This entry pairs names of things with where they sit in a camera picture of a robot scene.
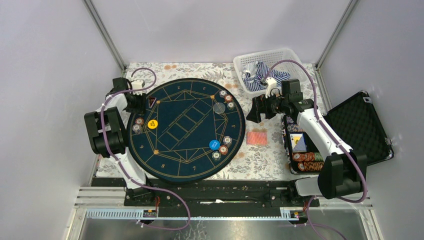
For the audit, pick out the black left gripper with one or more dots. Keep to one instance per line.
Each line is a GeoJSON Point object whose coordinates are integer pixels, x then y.
{"type": "Point", "coordinates": [140, 108]}

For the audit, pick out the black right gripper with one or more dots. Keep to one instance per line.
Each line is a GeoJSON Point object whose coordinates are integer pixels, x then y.
{"type": "Point", "coordinates": [260, 106]}

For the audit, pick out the clear triangular card cutter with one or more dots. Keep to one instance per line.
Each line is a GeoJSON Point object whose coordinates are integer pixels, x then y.
{"type": "Point", "coordinates": [151, 101]}

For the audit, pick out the red 5 chip stack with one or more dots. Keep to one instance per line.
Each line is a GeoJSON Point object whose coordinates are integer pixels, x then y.
{"type": "Point", "coordinates": [139, 121]}

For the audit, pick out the grey chip stack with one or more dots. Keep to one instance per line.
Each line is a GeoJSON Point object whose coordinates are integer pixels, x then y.
{"type": "Point", "coordinates": [223, 93]}
{"type": "Point", "coordinates": [137, 129]}
{"type": "Point", "coordinates": [227, 141]}

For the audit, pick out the yellow big blind button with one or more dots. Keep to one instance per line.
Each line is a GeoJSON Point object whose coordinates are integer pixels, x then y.
{"type": "Point", "coordinates": [152, 124]}

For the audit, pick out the red playing card deck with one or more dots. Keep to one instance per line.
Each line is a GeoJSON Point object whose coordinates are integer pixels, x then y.
{"type": "Point", "coordinates": [256, 138]}

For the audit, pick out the clear dealer button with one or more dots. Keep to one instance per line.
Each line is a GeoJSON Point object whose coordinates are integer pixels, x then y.
{"type": "Point", "coordinates": [219, 108]}

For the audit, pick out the blue small blind button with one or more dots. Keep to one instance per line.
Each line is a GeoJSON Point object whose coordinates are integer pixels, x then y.
{"type": "Point", "coordinates": [214, 144]}

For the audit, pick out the green blue 50 chip stack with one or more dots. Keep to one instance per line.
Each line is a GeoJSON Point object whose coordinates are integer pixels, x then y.
{"type": "Point", "coordinates": [216, 156]}

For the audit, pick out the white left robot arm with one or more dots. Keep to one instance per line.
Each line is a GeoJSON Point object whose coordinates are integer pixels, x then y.
{"type": "Point", "coordinates": [108, 135]}

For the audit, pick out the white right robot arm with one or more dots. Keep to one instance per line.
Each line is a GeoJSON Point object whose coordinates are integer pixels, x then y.
{"type": "Point", "coordinates": [343, 173]}

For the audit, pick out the card box in case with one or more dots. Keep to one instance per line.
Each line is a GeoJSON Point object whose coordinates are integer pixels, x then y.
{"type": "Point", "coordinates": [298, 143]}

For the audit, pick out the blue white striped cloth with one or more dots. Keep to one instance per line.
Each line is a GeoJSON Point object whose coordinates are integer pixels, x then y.
{"type": "Point", "coordinates": [253, 73]}

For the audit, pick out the white plastic basket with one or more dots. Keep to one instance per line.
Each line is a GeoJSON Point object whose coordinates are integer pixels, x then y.
{"type": "Point", "coordinates": [282, 59]}

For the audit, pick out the floral tablecloth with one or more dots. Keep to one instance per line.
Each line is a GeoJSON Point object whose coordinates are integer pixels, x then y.
{"type": "Point", "coordinates": [252, 162]}

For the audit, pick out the round dark blue poker mat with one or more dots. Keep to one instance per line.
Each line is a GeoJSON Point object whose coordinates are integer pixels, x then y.
{"type": "Point", "coordinates": [177, 151]}

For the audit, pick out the red chips in case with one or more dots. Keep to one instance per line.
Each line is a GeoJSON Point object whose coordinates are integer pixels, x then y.
{"type": "Point", "coordinates": [308, 161]}

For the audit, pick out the black aluminium poker case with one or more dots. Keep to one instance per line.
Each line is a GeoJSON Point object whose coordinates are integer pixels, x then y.
{"type": "Point", "coordinates": [355, 120]}

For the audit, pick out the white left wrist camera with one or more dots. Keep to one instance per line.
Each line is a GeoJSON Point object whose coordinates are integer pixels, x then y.
{"type": "Point", "coordinates": [137, 87]}

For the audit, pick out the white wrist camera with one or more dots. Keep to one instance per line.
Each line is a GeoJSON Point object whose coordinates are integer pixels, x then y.
{"type": "Point", "coordinates": [271, 83]}
{"type": "Point", "coordinates": [137, 87]}

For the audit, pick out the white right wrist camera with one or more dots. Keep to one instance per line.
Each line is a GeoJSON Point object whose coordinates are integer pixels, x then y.
{"type": "Point", "coordinates": [271, 83]}

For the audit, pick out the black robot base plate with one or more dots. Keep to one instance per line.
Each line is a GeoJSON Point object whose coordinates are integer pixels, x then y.
{"type": "Point", "coordinates": [213, 198]}

